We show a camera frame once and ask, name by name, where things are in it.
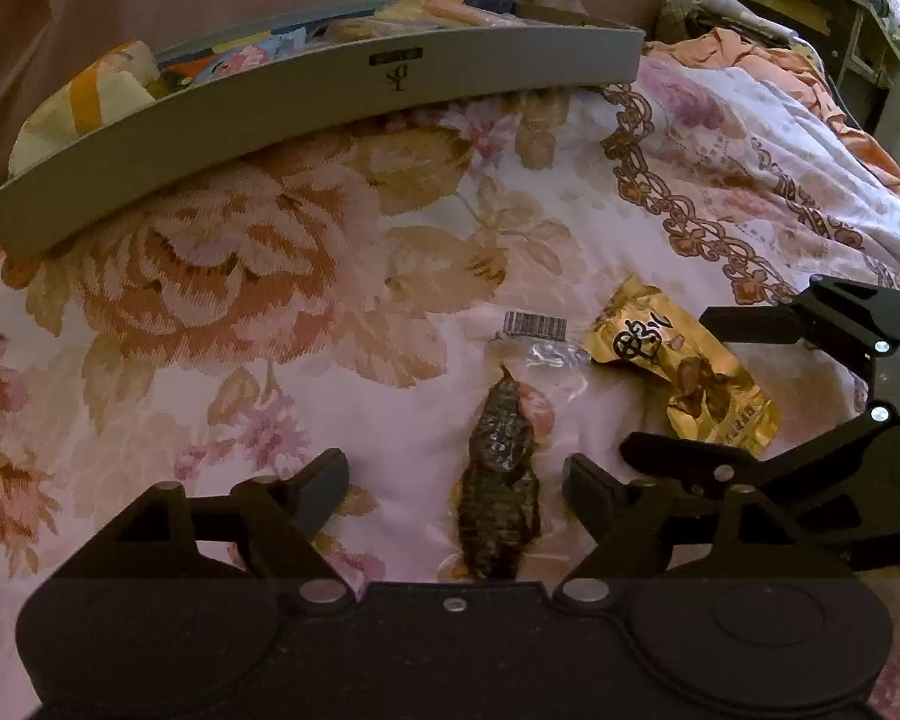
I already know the white orange striped snack bag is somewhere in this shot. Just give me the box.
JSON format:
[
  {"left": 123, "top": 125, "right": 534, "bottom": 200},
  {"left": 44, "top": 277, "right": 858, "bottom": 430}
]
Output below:
[{"left": 7, "top": 41, "right": 160, "bottom": 179}]

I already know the orange crumpled blanket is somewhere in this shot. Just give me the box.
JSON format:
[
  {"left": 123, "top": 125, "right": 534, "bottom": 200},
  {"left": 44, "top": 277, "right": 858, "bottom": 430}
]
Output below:
[{"left": 644, "top": 28, "right": 900, "bottom": 198}]

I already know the dark dried meat clear packet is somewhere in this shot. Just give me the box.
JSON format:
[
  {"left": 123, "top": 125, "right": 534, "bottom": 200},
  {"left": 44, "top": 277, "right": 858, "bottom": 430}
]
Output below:
[{"left": 440, "top": 304, "right": 590, "bottom": 583}]

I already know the grey snack tray box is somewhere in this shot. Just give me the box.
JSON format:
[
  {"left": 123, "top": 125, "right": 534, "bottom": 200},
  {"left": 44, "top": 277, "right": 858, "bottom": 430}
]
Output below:
[{"left": 0, "top": 4, "right": 645, "bottom": 257}]

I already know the blue white snack packet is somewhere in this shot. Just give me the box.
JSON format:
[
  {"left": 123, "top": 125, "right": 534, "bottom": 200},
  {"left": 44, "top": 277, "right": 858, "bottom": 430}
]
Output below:
[{"left": 194, "top": 28, "right": 307, "bottom": 85}]

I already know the gold snack packet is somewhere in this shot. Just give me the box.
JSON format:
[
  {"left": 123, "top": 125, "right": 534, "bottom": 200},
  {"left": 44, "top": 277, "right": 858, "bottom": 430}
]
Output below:
[{"left": 583, "top": 277, "right": 781, "bottom": 457}]

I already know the yellow snack wrapper in tray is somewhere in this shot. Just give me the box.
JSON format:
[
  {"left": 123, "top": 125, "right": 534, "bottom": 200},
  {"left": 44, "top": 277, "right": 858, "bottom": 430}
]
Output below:
[{"left": 375, "top": 0, "right": 497, "bottom": 26}]

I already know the dark wooden side table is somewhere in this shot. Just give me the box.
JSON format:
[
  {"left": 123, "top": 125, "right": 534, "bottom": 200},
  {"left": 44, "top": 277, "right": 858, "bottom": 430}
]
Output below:
[{"left": 738, "top": 0, "right": 900, "bottom": 135}]

